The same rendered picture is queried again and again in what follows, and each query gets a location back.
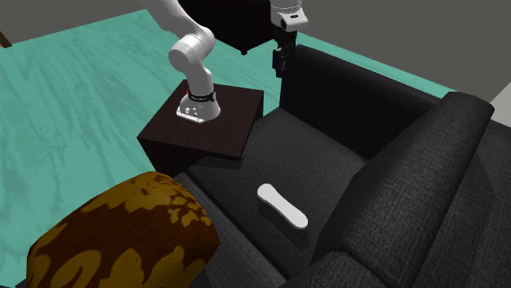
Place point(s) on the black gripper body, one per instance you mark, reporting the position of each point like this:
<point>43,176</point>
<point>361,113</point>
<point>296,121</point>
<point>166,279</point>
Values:
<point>286,39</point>

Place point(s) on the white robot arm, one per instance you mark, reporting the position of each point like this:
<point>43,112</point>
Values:
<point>197,76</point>

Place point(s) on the black cabinet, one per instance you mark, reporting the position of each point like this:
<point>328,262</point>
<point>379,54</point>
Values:
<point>235,24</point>

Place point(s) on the dark brown robot stand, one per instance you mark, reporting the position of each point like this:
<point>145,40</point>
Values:
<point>223,127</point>

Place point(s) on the black fabric sofa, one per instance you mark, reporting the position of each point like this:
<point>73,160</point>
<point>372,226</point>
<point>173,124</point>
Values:
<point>307,159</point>

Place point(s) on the white remote control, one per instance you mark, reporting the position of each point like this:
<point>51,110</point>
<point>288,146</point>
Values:
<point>281,205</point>

